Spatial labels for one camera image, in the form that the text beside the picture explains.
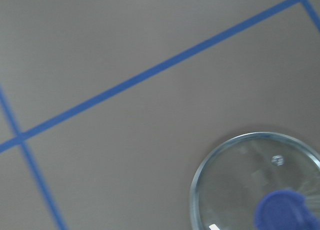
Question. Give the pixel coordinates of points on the glass pot lid blue knob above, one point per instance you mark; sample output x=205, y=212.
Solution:
x=260, y=180

